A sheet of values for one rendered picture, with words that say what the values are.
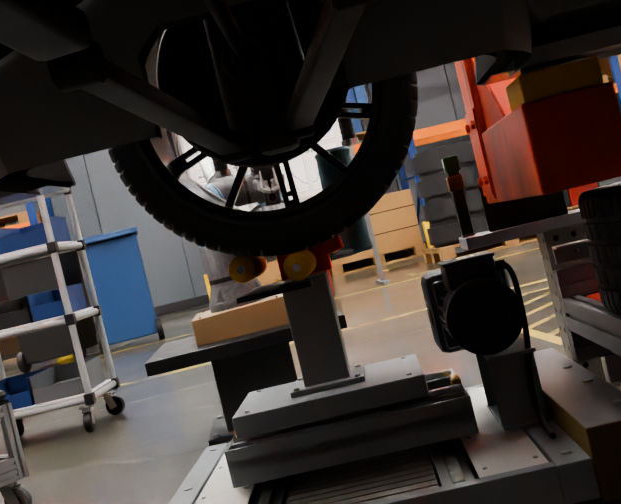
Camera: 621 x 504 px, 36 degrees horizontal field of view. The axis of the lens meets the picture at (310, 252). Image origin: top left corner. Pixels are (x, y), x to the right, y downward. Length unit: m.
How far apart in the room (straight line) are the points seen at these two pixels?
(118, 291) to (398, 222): 4.68
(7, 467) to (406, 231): 9.38
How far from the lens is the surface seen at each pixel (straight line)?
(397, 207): 11.69
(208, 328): 2.91
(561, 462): 1.67
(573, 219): 2.41
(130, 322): 8.02
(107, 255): 8.02
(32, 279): 8.14
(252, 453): 1.92
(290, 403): 1.94
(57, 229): 4.02
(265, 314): 2.90
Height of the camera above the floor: 0.54
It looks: 1 degrees down
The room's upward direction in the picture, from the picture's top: 14 degrees counter-clockwise
